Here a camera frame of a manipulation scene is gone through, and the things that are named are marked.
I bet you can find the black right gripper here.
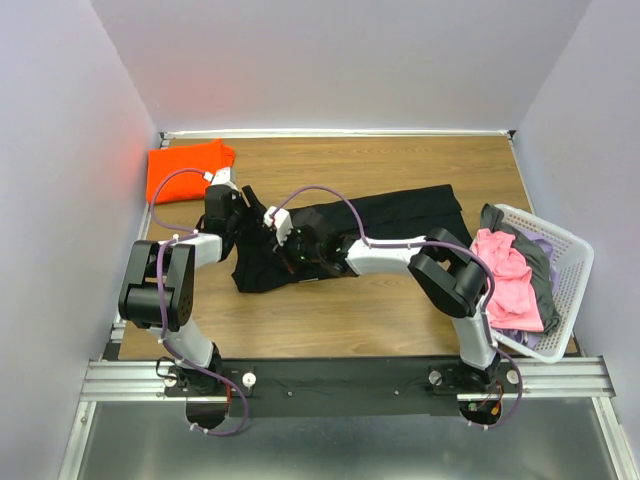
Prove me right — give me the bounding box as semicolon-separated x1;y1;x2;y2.
269;225;323;275

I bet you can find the black t-shirt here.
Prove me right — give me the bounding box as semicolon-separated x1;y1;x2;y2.
232;184;472;293

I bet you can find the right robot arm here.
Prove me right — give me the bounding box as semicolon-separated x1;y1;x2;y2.
263;206;499;392

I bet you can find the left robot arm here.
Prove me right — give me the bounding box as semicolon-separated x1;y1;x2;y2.
118;184;266;395

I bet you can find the folded orange t-shirt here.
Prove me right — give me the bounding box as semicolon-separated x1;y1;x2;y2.
145;138;236;205

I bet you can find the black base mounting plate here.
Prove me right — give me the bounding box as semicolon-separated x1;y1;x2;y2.
156;356;524;432

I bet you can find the dark grey t-shirt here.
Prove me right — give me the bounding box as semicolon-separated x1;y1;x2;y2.
480;204;561;335

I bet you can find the pink t-shirt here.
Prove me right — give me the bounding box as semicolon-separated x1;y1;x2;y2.
472;228;544;333

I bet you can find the white plastic laundry basket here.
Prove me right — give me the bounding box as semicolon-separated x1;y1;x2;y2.
486;204;594;363

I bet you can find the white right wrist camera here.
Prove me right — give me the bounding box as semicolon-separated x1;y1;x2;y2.
263;206;293;246

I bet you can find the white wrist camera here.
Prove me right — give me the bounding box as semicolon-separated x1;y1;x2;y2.
263;206;293;246
209;167;238;190

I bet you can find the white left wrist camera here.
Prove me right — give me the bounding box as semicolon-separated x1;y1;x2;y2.
209;167;238;190

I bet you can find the aluminium frame rail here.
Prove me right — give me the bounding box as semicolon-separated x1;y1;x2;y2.
80;357;616;402

